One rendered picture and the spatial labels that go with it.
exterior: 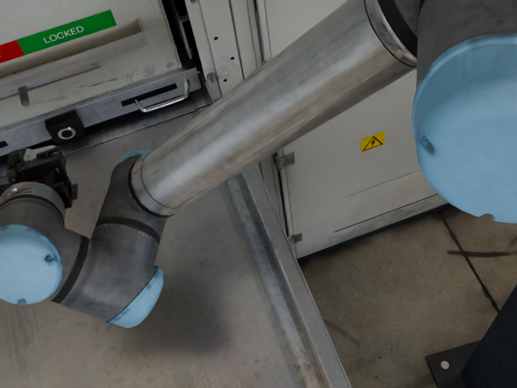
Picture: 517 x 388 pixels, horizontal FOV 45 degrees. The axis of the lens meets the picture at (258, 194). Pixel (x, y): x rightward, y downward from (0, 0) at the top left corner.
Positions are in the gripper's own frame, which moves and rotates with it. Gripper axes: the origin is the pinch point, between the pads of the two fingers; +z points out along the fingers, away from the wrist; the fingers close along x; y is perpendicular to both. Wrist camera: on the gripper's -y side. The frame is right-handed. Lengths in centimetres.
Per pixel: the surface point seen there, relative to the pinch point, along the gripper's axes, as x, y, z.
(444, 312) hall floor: -94, 82, 30
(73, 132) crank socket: -2.2, 6.4, 13.2
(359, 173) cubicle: -43, 66, 34
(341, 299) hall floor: -88, 56, 43
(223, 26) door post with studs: 9.9, 38.1, 6.0
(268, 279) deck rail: -25.4, 31.0, -19.2
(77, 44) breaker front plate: 13.8, 13.5, 8.6
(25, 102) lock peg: 7.9, 2.1, 5.6
